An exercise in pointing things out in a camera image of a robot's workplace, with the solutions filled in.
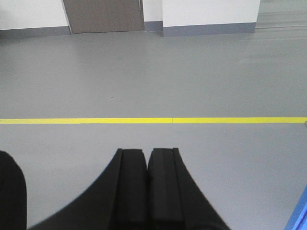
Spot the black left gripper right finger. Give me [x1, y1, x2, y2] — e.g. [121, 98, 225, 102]
[148, 148, 229, 230]

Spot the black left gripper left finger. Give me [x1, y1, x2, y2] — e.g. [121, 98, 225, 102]
[32, 149, 147, 230]

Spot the blue door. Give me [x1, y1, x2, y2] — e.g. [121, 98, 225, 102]
[284, 187, 307, 230]

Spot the brown room door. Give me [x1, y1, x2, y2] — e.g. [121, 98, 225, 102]
[63, 0, 144, 34]

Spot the black object lower left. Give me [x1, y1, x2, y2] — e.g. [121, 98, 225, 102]
[0, 151, 27, 230]

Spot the yellow floor tape line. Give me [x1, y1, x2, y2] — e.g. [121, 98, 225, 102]
[0, 117, 307, 125]

